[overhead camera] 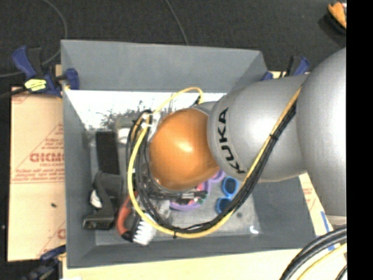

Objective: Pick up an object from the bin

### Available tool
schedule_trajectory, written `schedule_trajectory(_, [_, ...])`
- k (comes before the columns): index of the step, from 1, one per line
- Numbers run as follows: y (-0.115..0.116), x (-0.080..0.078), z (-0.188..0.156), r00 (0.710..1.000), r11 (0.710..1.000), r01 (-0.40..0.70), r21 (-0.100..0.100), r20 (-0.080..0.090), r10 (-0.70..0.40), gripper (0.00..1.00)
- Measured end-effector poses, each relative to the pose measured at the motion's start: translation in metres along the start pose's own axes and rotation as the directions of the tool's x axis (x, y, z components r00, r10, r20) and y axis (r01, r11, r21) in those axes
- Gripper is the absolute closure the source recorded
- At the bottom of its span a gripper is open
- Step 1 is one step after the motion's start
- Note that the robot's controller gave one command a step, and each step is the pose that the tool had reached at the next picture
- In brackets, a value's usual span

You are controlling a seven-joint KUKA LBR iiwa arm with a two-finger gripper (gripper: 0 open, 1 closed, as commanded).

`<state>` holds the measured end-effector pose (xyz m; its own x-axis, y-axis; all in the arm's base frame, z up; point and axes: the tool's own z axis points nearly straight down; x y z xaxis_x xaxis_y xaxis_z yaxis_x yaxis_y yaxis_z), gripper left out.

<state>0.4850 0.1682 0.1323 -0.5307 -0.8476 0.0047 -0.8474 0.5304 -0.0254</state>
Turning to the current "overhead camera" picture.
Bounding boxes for blue sunglasses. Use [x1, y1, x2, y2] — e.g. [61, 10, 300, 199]
[214, 176, 240, 215]

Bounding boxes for grey metal bin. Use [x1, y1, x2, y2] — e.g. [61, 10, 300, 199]
[59, 39, 318, 268]

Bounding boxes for purple sunglasses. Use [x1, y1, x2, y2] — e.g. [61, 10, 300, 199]
[170, 169, 226, 213]

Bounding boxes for dark green flat block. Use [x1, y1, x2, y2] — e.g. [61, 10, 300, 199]
[95, 131, 121, 175]

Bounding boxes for black plastic tool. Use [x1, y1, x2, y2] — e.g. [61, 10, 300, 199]
[82, 170, 125, 230]

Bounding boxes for orange and black brush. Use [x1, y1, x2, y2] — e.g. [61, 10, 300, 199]
[115, 196, 154, 246]

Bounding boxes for small white object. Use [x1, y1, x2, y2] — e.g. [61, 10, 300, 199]
[89, 189, 103, 209]

